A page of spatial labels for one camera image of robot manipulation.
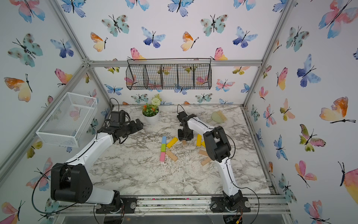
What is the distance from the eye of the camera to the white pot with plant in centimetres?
97

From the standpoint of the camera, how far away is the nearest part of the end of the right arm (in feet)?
2.53

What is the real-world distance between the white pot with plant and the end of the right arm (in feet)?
0.67
